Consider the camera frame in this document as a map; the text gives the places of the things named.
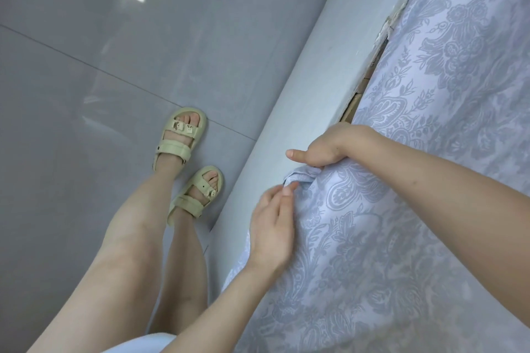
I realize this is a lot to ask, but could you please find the person's right hand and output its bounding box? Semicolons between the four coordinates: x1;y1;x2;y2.
285;122;369;170

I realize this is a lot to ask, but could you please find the person's left hand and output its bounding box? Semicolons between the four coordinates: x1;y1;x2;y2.
247;181;300;276

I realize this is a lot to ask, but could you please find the cream bed frame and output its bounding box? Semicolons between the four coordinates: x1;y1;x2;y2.
203;0;430;304

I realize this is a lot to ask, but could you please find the white floral bed sheet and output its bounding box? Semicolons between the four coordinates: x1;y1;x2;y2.
221;0;530;353

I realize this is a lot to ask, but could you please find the person's right forearm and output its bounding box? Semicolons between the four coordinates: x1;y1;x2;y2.
343;125;530;324

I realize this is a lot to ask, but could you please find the person's left forearm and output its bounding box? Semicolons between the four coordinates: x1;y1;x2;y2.
161;257;278;353

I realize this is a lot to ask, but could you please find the person's right beige sandal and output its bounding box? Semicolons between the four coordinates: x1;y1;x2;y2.
167;165;225;227

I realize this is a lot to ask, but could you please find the person's beige sandal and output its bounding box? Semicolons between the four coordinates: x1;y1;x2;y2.
151;106;209;174
167;165;225;227

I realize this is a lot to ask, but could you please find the person's right leg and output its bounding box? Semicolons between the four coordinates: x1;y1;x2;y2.
159;212;210;337

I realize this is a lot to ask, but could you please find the person's leg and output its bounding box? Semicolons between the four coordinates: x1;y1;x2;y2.
159;212;210;337
26;158;183;353

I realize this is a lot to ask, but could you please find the person's left beige sandal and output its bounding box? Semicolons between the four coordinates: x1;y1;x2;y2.
151;106;209;174

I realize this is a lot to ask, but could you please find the person's left leg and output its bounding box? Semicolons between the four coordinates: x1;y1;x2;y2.
26;158;183;353

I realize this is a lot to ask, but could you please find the person's white lace dress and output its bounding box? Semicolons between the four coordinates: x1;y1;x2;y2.
101;333;179;353

